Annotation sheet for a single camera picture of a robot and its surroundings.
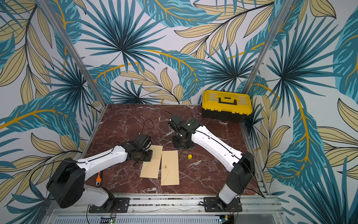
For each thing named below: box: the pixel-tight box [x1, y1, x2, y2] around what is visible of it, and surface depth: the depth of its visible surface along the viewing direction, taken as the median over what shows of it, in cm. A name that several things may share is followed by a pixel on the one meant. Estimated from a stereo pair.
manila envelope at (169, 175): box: [160, 150, 180, 186], surface depth 89 cm
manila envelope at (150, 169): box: [139, 145, 164, 179], surface depth 87 cm
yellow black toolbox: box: [201, 90, 253, 123], surface depth 102 cm
